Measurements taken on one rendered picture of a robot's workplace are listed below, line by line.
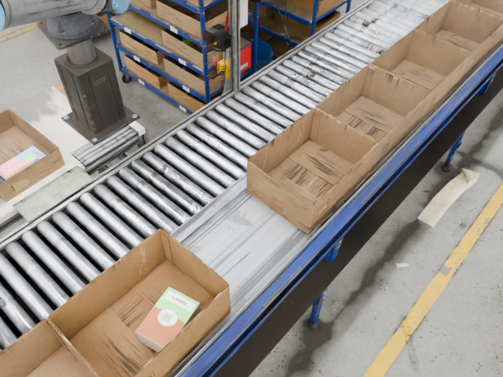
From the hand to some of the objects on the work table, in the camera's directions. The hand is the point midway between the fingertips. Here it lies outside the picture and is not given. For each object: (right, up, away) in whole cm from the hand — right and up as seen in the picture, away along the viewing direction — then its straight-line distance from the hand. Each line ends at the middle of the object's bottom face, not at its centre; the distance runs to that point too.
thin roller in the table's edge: (+20, +58, +60) cm, 86 cm away
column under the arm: (+12, +74, +71) cm, 103 cm away
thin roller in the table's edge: (+18, +60, +62) cm, 88 cm away
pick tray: (-20, +53, +52) cm, 77 cm away
